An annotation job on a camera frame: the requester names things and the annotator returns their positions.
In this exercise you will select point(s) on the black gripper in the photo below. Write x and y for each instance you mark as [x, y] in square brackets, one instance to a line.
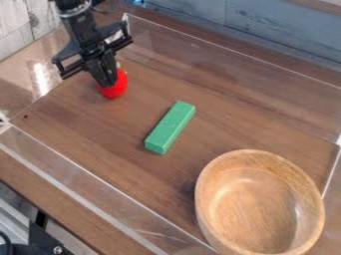
[91, 50]

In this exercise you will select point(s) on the red plush toy green stem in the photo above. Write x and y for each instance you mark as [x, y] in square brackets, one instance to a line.
[119, 87]

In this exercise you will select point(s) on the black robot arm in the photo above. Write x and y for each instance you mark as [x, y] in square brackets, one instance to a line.
[76, 11]

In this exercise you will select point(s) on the green rectangular block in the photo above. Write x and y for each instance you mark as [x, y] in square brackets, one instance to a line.
[168, 128]

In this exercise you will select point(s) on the oval wooden bowl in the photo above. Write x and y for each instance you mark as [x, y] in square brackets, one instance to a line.
[258, 205]

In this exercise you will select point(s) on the black clamp with bolt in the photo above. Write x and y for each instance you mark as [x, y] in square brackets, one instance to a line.
[45, 243]

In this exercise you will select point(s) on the clear acrylic corner bracket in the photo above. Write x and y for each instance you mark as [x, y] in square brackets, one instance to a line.
[125, 30]

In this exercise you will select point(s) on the clear acrylic back wall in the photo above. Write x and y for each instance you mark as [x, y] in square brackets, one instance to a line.
[296, 99]

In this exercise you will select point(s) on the clear acrylic wall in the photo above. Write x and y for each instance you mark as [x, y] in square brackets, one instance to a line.
[112, 222]
[296, 99]

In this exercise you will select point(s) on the clear acrylic front wall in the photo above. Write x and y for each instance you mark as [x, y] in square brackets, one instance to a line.
[112, 222]

